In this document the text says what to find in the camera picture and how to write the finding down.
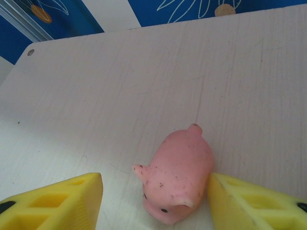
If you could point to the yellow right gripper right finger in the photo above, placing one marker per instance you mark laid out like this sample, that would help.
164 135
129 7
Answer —
230 210

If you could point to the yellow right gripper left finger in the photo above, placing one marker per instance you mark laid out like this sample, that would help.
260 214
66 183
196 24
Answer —
84 206

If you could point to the pink pig toy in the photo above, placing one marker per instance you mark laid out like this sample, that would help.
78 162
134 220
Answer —
180 167

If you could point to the white two-tier shelf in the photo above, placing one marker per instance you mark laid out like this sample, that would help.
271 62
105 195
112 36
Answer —
96 95

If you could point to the aluminium frame post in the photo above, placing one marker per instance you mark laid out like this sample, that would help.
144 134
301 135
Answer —
24 22

